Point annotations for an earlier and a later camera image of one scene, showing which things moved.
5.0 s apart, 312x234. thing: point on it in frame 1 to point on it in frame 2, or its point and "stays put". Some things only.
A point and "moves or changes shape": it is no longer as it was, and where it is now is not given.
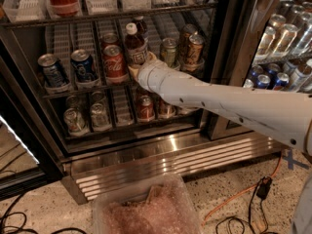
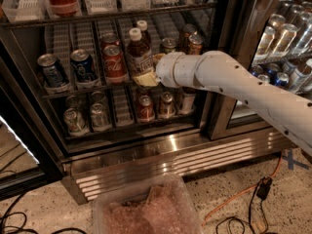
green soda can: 169,51 stays put
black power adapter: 264,187 stays put
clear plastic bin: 162,205 stays put
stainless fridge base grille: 84,175 stays put
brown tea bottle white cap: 136,47 moves or changes shape
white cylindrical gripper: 148,74 to 166,69
